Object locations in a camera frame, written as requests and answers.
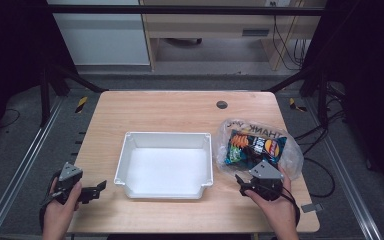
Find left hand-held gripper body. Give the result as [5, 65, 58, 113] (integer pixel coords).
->
[51, 161, 85, 205]

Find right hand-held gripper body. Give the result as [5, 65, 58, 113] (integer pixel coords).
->
[246, 159, 285, 202]

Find clear plastic bag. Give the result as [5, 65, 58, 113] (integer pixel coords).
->
[214, 117, 305, 182]

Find person's left hand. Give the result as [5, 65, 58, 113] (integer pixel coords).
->
[42, 177, 83, 240]

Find person's right hand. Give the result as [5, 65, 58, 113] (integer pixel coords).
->
[244, 165, 300, 240]

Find green snack packet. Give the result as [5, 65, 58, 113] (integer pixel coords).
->
[225, 148, 248, 165]

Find dark blue chip packet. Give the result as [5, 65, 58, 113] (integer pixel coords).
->
[224, 129, 288, 169]

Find white plastic bin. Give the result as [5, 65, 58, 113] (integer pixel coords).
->
[113, 131, 215, 200]

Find yellow black striped marker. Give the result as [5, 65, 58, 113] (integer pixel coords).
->
[288, 97, 308, 113]
[75, 96, 89, 114]

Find black metal stand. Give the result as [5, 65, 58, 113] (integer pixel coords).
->
[265, 64, 331, 129]
[39, 63, 109, 128]

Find white cabinet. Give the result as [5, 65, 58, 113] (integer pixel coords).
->
[46, 0, 151, 67]

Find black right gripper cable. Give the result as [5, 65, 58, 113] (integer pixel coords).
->
[263, 184, 302, 228]

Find aluminium floor rail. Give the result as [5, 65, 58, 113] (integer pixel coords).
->
[304, 98, 384, 240]
[0, 96, 65, 240]

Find grey metal bracket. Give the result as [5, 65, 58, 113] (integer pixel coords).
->
[300, 202, 324, 214]

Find black floor cables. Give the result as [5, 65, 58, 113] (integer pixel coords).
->
[293, 81, 348, 199]

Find black hanging cables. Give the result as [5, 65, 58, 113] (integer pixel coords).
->
[269, 1, 309, 72]

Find black horizontal frame bar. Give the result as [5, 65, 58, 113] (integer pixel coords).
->
[48, 4, 326, 17]

